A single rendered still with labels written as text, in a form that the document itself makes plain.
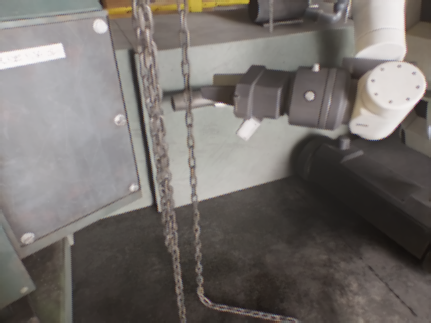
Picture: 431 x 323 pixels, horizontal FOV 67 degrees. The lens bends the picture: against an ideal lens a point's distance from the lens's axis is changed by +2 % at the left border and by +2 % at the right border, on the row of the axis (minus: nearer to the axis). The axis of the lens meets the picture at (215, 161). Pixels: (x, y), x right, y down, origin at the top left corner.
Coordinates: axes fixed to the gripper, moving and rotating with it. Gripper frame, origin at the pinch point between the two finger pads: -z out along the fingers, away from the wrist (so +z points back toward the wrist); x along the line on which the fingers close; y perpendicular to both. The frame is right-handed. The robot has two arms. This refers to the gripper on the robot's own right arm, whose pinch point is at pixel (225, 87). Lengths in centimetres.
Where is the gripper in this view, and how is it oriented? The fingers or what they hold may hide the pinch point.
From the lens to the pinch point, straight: 53.2
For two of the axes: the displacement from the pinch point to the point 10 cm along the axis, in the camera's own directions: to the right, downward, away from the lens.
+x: 3.3, -5.4, 7.7
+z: 9.4, 1.8, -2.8
